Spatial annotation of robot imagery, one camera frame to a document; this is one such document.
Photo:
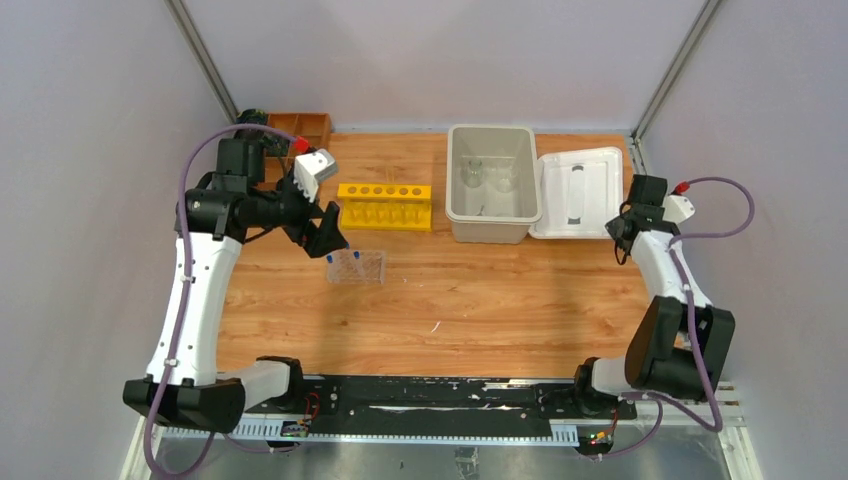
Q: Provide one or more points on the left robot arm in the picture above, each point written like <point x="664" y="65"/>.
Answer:
<point x="183" y="386"/>

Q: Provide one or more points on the wooden compartment tray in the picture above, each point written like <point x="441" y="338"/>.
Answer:
<point x="316" y="128"/>

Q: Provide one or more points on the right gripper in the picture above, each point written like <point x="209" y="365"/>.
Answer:
<point x="613" y="227"/>

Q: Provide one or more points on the clear plastic tube rack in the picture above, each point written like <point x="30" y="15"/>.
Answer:
<point x="341" y="270"/>

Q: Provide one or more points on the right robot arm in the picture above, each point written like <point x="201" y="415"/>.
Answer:
<point x="680" y="346"/>

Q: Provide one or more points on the yellow test tube rack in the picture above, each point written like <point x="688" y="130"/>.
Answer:
<point x="389" y="207"/>

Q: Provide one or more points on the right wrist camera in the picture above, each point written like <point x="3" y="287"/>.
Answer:
<point x="677" y="207"/>

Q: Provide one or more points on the white bin lid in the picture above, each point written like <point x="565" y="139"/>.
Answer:
<point x="580" y="192"/>

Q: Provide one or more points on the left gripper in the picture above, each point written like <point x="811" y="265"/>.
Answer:
<point x="304" y="221"/>

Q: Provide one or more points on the small glass flask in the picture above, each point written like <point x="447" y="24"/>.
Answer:
<point x="473" y="173"/>

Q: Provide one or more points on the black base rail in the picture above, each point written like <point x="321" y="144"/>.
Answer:
<point x="439" y="408"/>

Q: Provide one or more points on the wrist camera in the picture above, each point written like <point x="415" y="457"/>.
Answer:
<point x="311" y="170"/>
<point x="677" y="207"/>

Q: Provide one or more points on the grey plastic bin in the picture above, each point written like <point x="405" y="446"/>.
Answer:
<point x="492" y="183"/>

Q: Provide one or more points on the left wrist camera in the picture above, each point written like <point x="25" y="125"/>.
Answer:
<point x="311" y="170"/>

